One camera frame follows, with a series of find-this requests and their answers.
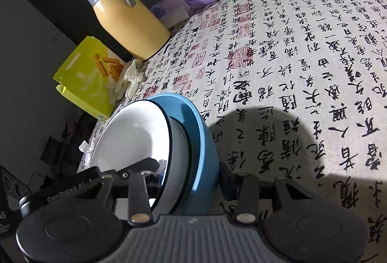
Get crumpled white tissue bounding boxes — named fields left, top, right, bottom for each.
left=79, top=140, right=97, bottom=153

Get yellow thermos jug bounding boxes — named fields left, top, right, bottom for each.
left=82, top=0, right=171, bottom=61

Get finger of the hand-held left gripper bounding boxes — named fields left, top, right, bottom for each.
left=101, top=157, right=166, bottom=183

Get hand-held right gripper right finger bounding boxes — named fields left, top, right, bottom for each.
left=219, top=161, right=321, bottom=225

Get blue bowl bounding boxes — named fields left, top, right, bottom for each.
left=143, top=93, right=221, bottom=217

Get calligraphy printed tablecloth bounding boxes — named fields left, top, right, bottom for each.
left=75, top=0, right=387, bottom=263

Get yellow-green snack box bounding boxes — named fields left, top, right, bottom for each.
left=53, top=36, right=124, bottom=122

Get white latex glove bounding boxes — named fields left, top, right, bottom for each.
left=107, top=77, right=134, bottom=103
left=122, top=59, right=146, bottom=98

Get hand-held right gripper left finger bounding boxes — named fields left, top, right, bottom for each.
left=81, top=171, right=152, bottom=225

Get white bowl with black rim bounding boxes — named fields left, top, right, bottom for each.
left=90, top=99, right=191, bottom=215

